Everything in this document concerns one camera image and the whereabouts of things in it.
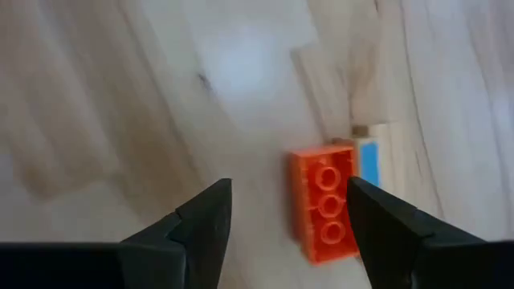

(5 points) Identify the white block with blue face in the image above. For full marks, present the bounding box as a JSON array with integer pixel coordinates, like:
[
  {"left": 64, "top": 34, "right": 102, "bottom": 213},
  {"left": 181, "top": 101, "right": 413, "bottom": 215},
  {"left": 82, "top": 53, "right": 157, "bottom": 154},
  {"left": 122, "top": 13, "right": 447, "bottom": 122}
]
[{"left": 352, "top": 124, "right": 390, "bottom": 189}]

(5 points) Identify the orange-red toy brick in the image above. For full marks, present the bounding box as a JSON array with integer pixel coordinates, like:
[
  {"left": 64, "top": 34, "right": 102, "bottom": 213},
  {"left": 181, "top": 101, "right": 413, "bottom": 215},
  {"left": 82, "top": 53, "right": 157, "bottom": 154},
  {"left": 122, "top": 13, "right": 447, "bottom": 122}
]
[{"left": 288, "top": 144, "right": 361, "bottom": 266}]

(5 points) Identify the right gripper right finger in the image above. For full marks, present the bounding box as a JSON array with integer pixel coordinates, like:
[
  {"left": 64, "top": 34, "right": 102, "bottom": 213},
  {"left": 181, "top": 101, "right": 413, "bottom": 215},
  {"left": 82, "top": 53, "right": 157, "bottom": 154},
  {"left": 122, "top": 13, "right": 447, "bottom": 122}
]
[{"left": 346, "top": 176, "right": 514, "bottom": 289}]

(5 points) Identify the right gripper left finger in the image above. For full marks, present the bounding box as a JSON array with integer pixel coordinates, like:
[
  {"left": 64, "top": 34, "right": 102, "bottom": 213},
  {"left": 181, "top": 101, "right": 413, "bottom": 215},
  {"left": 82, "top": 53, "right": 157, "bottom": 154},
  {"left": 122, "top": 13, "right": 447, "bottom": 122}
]
[{"left": 0, "top": 178, "right": 233, "bottom": 289}]

